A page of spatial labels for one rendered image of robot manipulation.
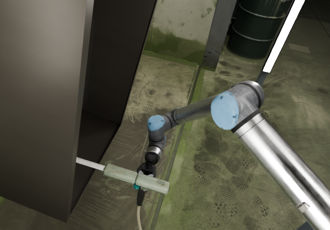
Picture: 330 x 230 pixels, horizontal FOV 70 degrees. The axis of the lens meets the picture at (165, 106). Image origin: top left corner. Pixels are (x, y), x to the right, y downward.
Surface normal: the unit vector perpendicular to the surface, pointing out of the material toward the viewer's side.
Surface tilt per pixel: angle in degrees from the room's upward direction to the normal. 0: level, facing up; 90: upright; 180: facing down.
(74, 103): 90
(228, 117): 88
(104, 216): 0
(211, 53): 90
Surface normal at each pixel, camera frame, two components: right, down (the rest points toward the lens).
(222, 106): -0.83, 0.26
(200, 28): -0.25, 0.62
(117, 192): 0.11, -0.74
